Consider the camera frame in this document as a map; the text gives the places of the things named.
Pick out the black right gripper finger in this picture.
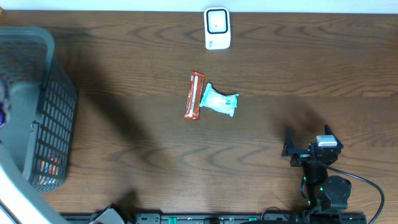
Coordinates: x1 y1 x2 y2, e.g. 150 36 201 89
281 128 295 157
325 124 344 149

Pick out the mint green wipes packet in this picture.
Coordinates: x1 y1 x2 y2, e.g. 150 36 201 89
200 83 239 117

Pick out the orange snack bar wrapper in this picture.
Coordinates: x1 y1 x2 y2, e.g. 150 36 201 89
184 71 205 120

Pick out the red purple pad package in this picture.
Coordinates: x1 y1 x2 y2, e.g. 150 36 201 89
0 80 11 127

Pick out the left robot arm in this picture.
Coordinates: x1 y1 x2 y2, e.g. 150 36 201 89
1 146 126 224

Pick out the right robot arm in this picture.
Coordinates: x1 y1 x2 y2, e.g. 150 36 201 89
281 125 351 213

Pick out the grey plastic mesh basket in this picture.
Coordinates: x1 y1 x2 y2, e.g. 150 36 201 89
1 26 78 193

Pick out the black cable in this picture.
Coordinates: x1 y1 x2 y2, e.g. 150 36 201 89
323 163 386 224

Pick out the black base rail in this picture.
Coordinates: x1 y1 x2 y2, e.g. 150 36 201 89
62 212 368 224

